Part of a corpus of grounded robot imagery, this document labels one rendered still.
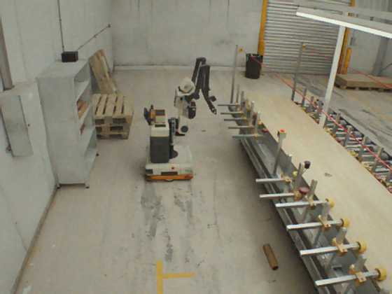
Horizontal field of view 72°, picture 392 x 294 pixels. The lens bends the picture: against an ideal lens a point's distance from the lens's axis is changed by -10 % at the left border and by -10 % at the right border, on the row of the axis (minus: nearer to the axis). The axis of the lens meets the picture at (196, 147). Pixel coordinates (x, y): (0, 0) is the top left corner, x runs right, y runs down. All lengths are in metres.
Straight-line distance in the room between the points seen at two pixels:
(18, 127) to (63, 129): 1.02
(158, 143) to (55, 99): 1.38
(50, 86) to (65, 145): 0.78
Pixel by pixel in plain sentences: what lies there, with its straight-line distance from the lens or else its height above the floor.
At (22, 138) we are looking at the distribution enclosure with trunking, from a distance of 2.96.
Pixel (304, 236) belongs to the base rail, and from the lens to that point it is 2.64.
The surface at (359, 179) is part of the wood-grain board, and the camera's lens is 3.23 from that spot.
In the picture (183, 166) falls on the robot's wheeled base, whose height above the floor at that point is 0.25.
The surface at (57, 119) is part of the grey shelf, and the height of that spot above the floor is 1.03.
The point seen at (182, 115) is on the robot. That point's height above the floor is 0.90.
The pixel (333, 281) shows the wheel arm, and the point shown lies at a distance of 2.04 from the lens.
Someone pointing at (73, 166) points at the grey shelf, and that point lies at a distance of 4.07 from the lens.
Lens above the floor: 2.45
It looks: 29 degrees down
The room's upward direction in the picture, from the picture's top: 3 degrees clockwise
